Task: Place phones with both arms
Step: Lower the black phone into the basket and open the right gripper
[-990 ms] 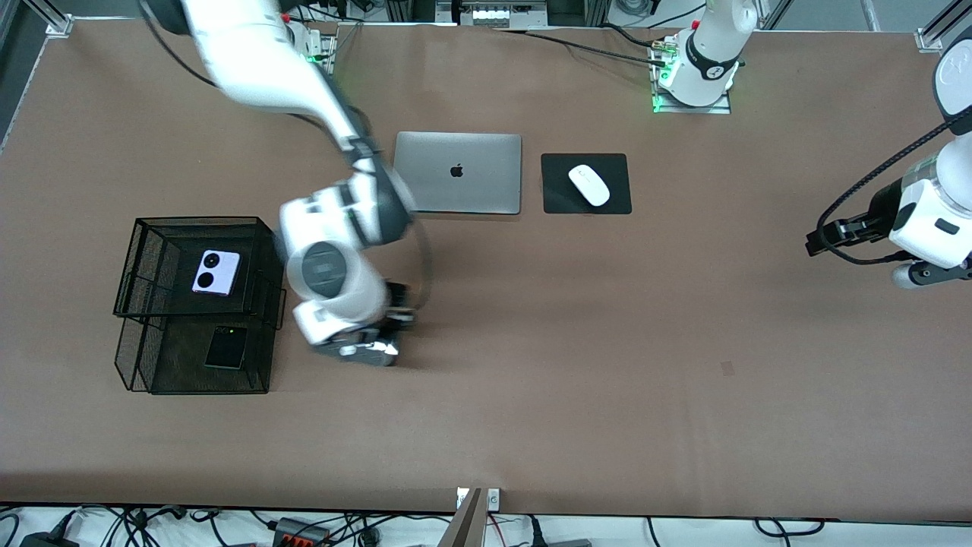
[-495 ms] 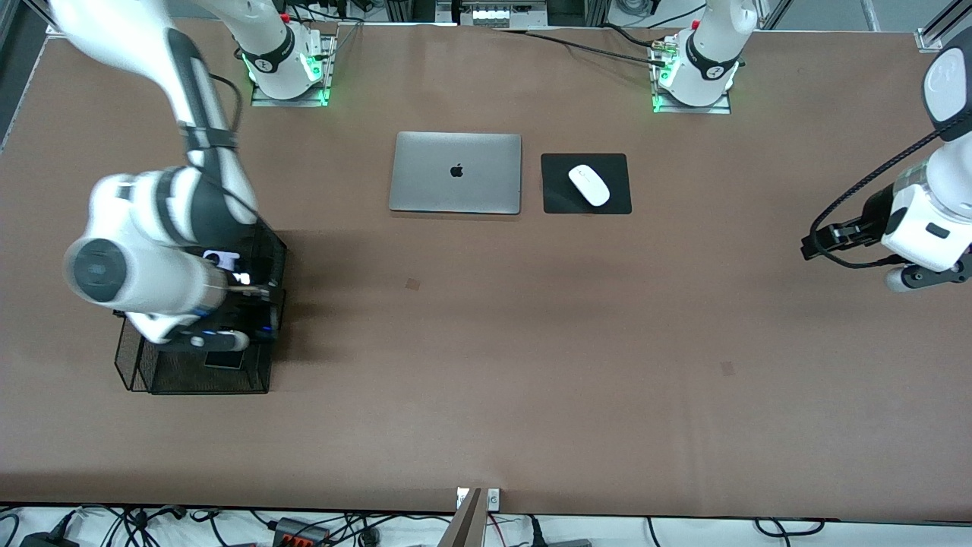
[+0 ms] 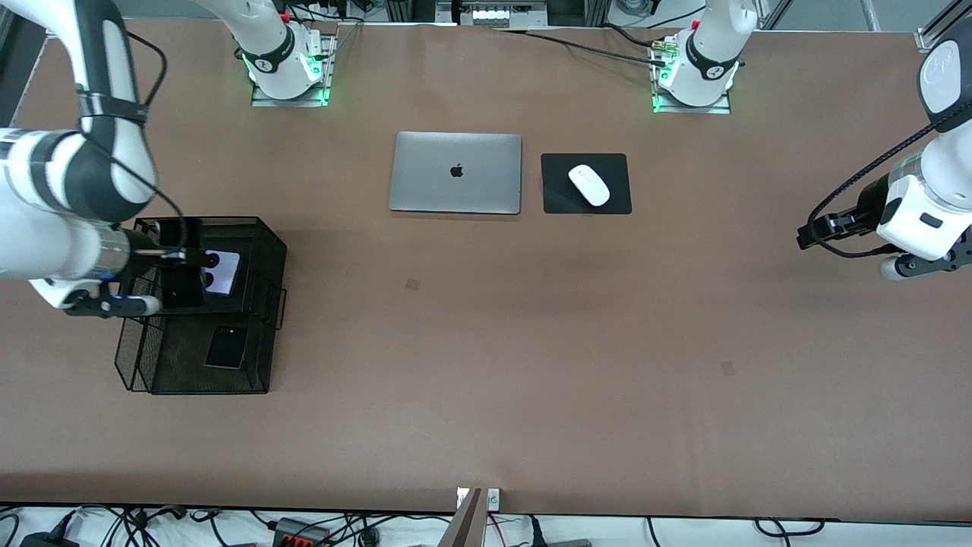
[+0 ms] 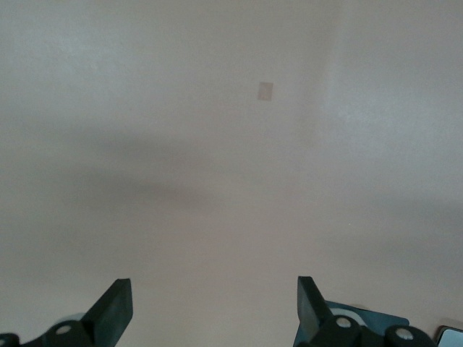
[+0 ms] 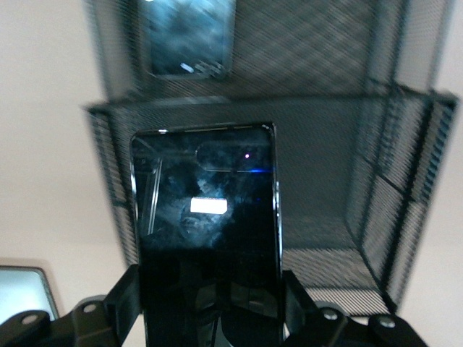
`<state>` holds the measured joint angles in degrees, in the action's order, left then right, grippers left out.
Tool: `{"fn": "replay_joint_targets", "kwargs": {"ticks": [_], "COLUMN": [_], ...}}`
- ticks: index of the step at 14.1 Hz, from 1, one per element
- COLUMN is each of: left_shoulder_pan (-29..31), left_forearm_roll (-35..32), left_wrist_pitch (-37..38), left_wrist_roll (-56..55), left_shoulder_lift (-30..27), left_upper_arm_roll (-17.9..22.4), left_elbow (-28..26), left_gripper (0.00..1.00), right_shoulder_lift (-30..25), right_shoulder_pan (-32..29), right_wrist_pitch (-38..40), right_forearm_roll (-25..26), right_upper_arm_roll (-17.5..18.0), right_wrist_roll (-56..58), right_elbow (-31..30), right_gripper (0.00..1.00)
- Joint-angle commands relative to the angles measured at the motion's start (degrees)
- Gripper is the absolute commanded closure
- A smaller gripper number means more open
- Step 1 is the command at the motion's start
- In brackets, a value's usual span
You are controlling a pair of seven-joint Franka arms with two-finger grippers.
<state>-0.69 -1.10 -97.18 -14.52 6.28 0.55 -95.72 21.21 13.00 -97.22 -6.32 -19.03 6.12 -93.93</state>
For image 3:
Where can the grey box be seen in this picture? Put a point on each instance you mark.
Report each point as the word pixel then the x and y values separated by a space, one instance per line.
pixel 566 543

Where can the black mesh two-tier tray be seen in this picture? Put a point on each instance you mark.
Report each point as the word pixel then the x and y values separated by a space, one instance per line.
pixel 175 357

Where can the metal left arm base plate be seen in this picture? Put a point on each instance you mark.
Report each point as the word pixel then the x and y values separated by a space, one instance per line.
pixel 691 110

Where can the black power adapter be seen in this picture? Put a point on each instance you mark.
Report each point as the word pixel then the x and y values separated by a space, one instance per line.
pixel 45 541

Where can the white power strip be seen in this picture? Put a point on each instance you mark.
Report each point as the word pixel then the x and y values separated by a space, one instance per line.
pixel 493 15

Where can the large black smartphone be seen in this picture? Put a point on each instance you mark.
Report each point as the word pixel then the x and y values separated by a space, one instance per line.
pixel 181 292

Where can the grey profile beam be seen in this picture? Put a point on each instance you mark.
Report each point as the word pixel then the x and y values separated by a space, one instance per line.
pixel 465 528

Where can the black mouse pad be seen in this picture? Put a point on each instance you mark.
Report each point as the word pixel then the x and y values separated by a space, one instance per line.
pixel 554 197

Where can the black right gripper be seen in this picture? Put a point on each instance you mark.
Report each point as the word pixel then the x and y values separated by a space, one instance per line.
pixel 146 245

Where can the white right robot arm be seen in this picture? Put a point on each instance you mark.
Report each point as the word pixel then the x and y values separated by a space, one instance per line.
pixel 45 243

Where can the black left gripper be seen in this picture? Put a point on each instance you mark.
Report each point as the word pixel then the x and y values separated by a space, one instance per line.
pixel 856 219

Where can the white table edge bracket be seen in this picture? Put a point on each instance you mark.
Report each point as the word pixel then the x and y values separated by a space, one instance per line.
pixel 462 498
pixel 493 499

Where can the aluminium frame post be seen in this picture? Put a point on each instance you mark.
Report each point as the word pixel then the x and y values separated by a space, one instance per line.
pixel 597 11

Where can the small black flip phone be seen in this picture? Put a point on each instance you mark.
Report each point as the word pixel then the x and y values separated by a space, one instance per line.
pixel 226 351

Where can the lilac flip phone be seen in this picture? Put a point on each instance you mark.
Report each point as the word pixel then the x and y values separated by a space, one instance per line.
pixel 228 275

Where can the white computer mouse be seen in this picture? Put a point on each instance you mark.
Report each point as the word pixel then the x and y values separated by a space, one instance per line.
pixel 589 185

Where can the silver closed laptop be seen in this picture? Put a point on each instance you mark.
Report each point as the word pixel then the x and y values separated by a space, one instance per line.
pixel 425 182

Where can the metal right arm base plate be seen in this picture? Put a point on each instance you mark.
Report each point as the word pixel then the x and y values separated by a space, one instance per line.
pixel 288 102

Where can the aluminium corner profile bracket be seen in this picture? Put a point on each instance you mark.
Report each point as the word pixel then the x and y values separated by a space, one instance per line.
pixel 930 38

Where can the black power strip orange switches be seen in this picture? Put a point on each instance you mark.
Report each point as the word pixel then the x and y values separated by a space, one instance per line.
pixel 300 535

